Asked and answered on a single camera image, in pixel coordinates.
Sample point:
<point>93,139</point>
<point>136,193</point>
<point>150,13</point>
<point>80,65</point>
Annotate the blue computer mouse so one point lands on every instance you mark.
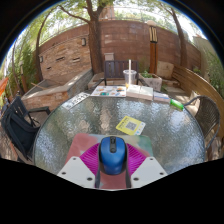
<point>112,156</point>

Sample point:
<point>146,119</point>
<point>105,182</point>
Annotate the black and white patterned sheet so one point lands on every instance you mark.
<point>76,100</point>

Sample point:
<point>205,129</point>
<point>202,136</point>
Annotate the curved wooden bench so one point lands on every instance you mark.
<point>193,83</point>

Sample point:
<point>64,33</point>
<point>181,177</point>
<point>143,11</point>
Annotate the wooden lamp post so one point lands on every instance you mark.
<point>153,50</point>

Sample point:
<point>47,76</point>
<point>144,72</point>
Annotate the large tree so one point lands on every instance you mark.
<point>95,46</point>

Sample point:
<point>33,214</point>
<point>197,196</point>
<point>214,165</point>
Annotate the beige stone slab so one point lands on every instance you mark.
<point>165,69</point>

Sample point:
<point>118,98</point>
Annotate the clear plastic cup with straw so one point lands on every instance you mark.
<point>130,77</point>

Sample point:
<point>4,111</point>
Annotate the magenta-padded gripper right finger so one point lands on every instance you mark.
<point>150,170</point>

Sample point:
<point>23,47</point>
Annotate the black metal chair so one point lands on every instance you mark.
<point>18,128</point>

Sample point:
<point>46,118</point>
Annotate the green tube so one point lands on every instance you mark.
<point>177,105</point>

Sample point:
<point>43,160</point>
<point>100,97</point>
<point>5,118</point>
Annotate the dark wooden slatted chair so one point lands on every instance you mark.
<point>115,69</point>

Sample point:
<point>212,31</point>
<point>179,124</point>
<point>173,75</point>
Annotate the white book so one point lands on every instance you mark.
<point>140,92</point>

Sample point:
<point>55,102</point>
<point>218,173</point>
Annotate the yellow card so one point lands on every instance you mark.
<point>130,125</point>

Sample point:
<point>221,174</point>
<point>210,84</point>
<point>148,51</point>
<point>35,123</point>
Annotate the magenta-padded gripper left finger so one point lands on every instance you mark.
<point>75,168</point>

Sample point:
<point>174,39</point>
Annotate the raised stone planter bed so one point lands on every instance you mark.
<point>56,95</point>

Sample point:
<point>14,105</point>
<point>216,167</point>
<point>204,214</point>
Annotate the dark wicker chair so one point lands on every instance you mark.
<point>208,115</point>

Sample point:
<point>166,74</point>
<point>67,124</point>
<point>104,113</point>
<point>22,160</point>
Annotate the slender tree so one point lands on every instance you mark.
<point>181,43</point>

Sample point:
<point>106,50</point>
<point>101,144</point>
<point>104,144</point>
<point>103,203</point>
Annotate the small pale book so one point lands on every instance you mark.
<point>161,97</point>

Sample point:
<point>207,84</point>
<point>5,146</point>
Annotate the white planter box with plant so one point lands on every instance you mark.
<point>154,82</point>

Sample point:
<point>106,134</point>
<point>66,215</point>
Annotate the pink floral mouse pad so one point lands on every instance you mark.
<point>80,141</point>

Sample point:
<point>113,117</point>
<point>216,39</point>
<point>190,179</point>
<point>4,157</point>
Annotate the grey wall box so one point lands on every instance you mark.
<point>109,56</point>

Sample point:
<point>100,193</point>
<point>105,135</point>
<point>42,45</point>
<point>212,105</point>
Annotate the wall lamp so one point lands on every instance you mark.
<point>41,59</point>
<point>83,41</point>

